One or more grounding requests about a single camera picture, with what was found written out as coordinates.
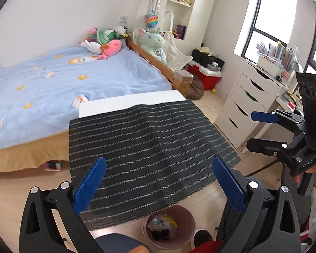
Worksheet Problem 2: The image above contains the white plush toy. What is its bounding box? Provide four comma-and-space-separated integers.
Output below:
80, 40, 103, 55

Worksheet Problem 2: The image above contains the white table board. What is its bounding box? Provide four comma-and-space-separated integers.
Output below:
79, 90, 187, 118

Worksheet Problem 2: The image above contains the large mint plush cat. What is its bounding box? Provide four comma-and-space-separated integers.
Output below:
139, 29, 167, 65

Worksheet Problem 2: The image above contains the blue blanket bed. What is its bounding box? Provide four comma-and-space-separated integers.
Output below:
0, 47, 172, 172

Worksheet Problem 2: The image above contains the yellow plastic toy strip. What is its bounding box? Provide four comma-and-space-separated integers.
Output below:
162, 214, 178, 228

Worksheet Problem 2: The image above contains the rainbow bag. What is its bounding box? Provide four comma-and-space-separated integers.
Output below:
144, 14, 159, 29

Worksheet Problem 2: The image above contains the pink trash bin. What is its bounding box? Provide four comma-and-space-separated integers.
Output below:
143, 205, 196, 250

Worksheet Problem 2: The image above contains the black storage box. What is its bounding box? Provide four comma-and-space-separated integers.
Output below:
192, 49, 225, 69

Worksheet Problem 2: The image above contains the pink whale plush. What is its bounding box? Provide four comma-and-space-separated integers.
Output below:
98, 39, 123, 60

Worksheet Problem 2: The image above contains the red slipper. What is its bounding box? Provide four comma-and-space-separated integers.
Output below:
190, 240, 222, 253

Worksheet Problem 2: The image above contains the stack of books papers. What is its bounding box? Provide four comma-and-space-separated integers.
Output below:
256, 42, 299, 71

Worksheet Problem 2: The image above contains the brown bean bag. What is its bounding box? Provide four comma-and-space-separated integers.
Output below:
186, 75, 204, 101

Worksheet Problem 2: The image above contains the red cooler box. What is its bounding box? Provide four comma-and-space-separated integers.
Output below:
187, 61, 222, 91

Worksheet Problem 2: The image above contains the white drawer cabinet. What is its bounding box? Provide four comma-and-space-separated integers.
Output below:
215, 61, 288, 148

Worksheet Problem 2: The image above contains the green striped plush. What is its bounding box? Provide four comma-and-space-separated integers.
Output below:
96, 29, 119, 45

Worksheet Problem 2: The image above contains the wooden bed frame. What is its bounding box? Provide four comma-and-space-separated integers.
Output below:
125, 39, 191, 97

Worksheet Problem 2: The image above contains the black striped mat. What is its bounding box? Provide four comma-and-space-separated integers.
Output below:
69, 101, 240, 231

